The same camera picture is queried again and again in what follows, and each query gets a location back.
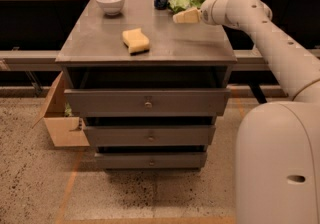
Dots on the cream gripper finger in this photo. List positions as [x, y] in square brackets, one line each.
[191, 15]

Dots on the white ceramic bowl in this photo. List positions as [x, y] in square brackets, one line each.
[111, 7]

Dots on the cardboard box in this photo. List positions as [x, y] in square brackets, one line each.
[65, 130]

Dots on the green rice chip bag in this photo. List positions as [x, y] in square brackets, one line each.
[177, 6]

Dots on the grey drawer cabinet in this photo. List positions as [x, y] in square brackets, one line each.
[181, 56]

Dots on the grey bottom drawer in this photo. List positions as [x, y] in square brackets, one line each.
[183, 160]

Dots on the yellow sponge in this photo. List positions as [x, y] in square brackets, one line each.
[135, 40]

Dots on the grey middle drawer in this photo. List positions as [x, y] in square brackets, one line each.
[100, 136]

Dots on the grey top drawer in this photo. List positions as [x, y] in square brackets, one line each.
[147, 103]

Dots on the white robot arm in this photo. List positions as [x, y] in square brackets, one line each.
[277, 154]

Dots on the grey drawer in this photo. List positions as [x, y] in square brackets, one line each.
[100, 136]
[183, 160]
[147, 103]

